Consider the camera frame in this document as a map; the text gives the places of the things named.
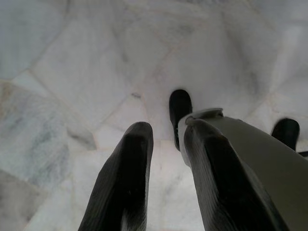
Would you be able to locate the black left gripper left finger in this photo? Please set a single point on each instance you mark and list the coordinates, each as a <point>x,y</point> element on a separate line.
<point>122,183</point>

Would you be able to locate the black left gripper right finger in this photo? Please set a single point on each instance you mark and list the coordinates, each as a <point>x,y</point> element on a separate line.
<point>221,187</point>

